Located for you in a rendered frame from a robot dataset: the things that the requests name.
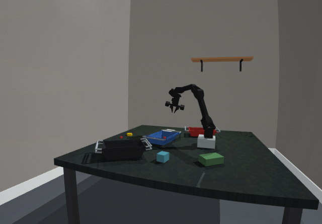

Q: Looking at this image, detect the green rectangular block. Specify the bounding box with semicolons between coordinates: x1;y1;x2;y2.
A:
198;153;224;167

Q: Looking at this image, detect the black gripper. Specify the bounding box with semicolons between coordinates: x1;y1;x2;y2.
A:
165;99;185;113

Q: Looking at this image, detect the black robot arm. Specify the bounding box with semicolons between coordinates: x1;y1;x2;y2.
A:
169;84;216;138

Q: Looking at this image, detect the teal block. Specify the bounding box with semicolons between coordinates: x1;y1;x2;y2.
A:
156;151;169;163

